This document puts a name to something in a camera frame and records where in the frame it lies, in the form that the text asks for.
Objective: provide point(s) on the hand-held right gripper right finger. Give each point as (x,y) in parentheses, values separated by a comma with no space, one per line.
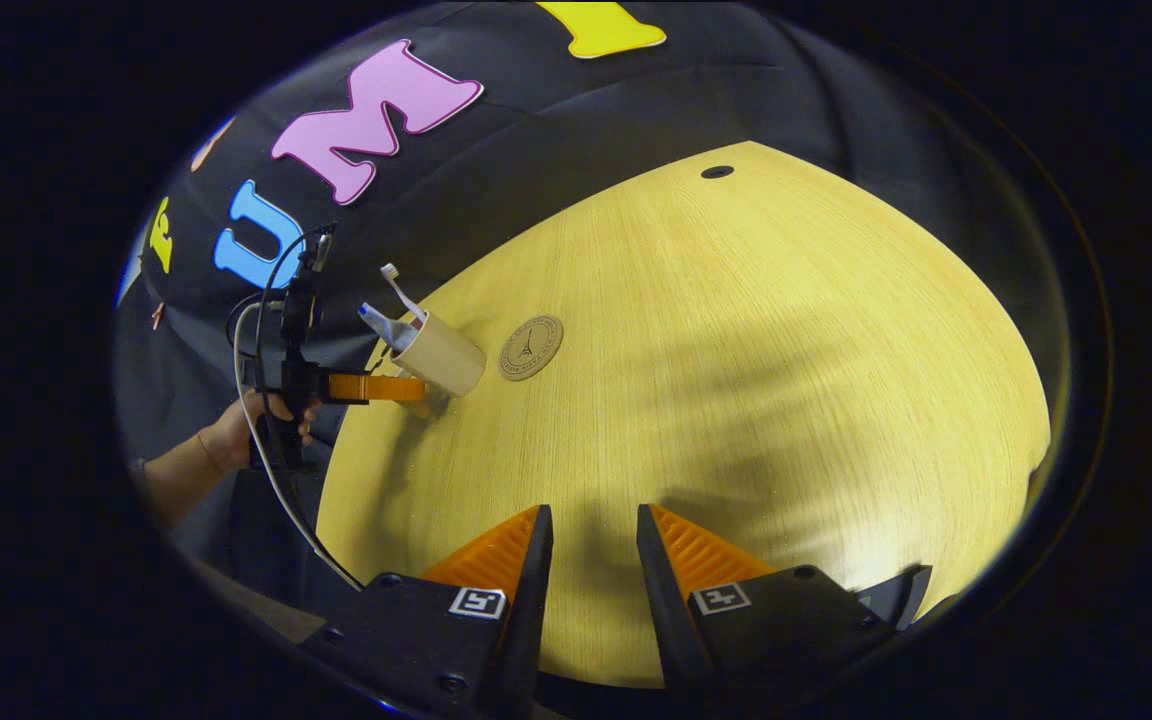
(661,600)

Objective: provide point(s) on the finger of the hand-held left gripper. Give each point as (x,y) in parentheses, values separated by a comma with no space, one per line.
(366,388)

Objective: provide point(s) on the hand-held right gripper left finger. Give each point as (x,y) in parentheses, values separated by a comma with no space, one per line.
(534,600)

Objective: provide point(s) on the white toothpaste tube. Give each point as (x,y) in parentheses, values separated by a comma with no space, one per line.
(381,325)

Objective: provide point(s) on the beige cup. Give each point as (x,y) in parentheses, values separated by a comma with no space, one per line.
(441,355)

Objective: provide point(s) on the white toothbrush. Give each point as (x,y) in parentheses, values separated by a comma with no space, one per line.
(398,285)

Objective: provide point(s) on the round brown coaster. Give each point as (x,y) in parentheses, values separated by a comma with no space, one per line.
(531,348)

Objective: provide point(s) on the black backdrop cloth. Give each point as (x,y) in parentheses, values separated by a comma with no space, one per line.
(536,150)

